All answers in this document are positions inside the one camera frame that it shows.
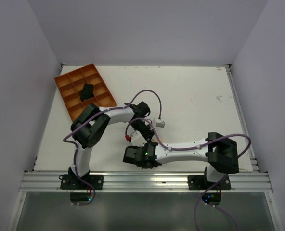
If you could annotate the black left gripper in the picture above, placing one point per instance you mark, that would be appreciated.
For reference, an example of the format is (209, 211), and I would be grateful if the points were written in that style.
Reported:
(149, 133)

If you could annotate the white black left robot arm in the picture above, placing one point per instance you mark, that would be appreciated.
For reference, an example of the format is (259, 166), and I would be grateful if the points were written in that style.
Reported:
(89, 127)

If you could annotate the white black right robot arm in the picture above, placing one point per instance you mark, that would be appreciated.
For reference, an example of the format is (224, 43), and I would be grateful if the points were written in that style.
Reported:
(217, 150)

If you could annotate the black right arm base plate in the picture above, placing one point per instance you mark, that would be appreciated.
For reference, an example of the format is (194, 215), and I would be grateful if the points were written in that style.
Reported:
(199, 182)

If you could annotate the aluminium mounting rail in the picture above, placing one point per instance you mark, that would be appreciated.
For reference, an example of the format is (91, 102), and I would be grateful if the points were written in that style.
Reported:
(140, 182)

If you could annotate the right wrist camera red cap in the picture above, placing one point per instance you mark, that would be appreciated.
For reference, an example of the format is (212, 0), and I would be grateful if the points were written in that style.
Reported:
(136, 139)

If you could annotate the orange compartment tray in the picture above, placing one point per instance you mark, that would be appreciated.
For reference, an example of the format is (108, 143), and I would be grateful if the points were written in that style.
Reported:
(81, 87)

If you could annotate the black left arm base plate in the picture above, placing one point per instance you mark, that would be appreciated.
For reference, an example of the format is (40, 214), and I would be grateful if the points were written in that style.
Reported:
(96, 183)

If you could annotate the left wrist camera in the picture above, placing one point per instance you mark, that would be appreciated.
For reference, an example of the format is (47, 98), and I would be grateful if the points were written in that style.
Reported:
(159, 123)

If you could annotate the black rolled garment in tray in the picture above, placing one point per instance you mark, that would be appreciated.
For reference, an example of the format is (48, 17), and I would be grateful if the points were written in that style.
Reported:
(86, 92)

